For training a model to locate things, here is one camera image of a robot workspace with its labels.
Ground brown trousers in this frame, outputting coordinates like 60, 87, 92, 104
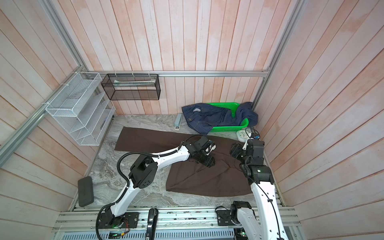
115, 127, 252, 197

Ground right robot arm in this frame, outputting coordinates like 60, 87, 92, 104
230, 139, 288, 240

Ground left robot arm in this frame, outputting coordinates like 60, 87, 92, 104
96, 136, 216, 229

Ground white round clock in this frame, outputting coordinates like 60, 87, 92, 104
236, 130, 250, 143

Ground dark blue denim jeans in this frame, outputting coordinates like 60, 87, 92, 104
182, 102, 258, 135

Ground green plastic basket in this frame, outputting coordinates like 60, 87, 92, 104
209, 103, 249, 133

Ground black rectangular pad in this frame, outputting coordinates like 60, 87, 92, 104
78, 176, 94, 207

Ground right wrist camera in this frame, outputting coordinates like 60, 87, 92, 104
249, 129, 260, 140

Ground black corrugated cable hose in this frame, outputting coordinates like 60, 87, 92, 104
95, 151, 157, 240

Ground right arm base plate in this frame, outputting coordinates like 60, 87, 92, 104
216, 209, 258, 227

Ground black handle on rail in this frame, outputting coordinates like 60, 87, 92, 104
145, 208, 159, 240

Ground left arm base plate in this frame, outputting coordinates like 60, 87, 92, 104
97, 212, 139, 229

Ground black wire mesh basket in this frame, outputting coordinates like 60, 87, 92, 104
101, 73, 161, 101

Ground white wire mesh shelf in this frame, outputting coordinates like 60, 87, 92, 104
46, 72, 116, 146

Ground aluminium front rail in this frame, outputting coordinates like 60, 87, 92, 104
52, 207, 302, 232

